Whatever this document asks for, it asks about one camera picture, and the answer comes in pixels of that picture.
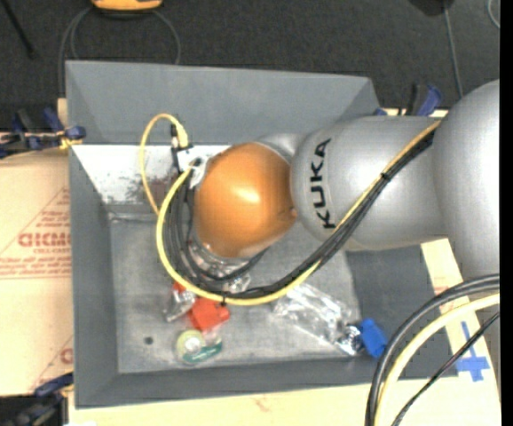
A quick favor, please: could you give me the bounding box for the orange-red plastic object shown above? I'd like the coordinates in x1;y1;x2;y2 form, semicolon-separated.
188;296;232;332

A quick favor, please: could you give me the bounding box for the crumpled clear plastic, red cap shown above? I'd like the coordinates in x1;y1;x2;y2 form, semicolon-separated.
162;280;196;324

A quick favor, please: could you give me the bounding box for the green and white round cup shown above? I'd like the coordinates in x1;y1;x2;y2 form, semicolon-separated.
175;328;225;367

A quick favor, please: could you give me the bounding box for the grey metal bin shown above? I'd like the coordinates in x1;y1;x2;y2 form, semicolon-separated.
64;59;458;408

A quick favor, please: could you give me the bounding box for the clear plastic bottle, blue cap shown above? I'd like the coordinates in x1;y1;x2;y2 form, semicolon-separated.
272;281;390;359

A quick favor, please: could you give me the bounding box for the brown cardboard board, red print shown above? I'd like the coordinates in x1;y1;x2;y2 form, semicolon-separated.
0;98;76;399

